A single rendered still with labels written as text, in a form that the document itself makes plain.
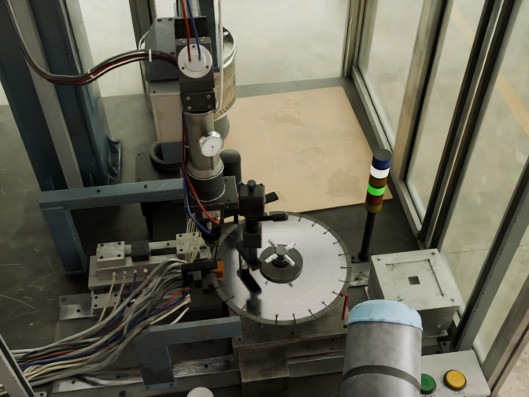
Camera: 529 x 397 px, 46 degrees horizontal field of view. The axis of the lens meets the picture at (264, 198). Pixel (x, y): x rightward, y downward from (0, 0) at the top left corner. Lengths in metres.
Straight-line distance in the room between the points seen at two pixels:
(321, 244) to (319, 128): 0.72
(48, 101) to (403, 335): 1.17
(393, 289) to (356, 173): 0.58
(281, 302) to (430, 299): 0.38
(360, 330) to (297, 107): 1.45
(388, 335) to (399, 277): 0.69
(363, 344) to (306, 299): 0.57
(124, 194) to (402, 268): 0.74
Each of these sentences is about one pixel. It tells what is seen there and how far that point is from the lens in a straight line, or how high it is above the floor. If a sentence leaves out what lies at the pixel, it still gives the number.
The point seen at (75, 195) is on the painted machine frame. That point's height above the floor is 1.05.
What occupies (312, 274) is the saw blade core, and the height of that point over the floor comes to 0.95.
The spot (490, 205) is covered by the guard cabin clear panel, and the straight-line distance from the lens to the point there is 1.50.
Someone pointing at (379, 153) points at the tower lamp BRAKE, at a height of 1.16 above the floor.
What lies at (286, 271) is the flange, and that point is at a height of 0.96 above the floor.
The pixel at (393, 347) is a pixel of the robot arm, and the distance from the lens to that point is 0.96.
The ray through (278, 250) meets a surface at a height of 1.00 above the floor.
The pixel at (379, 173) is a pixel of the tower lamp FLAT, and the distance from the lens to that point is 1.58.
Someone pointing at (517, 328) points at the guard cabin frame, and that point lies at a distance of 1.43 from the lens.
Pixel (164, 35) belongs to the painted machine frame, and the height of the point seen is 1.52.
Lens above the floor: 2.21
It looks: 47 degrees down
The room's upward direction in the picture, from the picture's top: straight up
